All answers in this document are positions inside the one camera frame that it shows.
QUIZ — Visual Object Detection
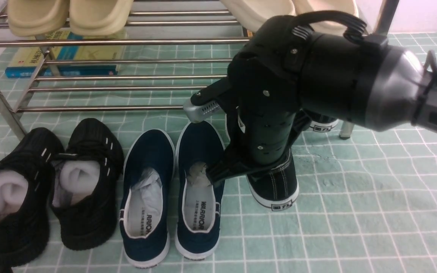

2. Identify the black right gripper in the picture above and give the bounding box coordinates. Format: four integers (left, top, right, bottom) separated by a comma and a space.
190, 15, 318, 185

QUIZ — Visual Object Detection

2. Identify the black canvas sneaker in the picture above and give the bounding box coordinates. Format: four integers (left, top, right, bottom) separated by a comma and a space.
305, 110, 339, 133
246, 151, 299, 211

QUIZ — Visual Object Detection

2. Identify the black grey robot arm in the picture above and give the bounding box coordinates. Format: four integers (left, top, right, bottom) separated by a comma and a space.
183, 11, 437, 184

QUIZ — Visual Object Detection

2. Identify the silver metal shoe rack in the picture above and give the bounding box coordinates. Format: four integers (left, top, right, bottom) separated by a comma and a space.
0, 0, 399, 139

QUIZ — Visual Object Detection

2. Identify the navy slip-on shoe right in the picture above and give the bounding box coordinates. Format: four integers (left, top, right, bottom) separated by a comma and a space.
175, 121, 225, 260

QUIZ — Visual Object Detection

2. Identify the navy slip-on shoe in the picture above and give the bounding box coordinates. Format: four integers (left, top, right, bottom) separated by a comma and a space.
175, 121, 225, 260
119, 129, 176, 268

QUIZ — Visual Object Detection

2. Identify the navy slip-on shoe left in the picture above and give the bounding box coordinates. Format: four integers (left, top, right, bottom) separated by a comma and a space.
119, 129, 176, 268

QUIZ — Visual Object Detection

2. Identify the cream slipper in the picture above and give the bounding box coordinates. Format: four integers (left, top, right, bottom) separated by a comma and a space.
220, 0, 296, 33
293, 0, 359, 36

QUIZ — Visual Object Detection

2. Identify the stack of books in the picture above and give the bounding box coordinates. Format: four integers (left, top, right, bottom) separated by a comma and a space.
5, 30, 126, 78

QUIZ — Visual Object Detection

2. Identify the black knit sneaker right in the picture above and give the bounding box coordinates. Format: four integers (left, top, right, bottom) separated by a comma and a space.
50, 118, 124, 251

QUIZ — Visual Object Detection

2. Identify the black knit sneaker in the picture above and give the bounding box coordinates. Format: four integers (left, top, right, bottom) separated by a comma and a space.
50, 118, 124, 251
0, 127, 63, 267

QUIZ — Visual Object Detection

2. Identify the cream slipper far right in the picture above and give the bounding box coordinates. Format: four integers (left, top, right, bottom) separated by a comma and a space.
293, 0, 359, 36

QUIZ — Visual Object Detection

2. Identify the green checked floor cloth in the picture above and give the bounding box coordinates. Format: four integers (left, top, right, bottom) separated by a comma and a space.
0, 32, 437, 273

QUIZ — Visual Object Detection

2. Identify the beige slipper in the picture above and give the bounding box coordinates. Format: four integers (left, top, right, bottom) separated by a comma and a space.
69, 0, 134, 36
6, 0, 70, 37

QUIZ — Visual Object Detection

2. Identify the black knit sneaker left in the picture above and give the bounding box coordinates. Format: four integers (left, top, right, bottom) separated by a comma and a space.
0, 127, 63, 267

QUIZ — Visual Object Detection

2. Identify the beige slipper far left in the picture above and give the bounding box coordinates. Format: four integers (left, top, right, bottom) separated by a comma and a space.
6, 0, 70, 37

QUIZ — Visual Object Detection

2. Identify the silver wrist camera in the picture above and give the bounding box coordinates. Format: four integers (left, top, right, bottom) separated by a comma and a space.
183, 100, 222, 123

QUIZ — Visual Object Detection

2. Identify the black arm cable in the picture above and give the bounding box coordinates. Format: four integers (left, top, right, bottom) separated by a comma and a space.
292, 11, 369, 44

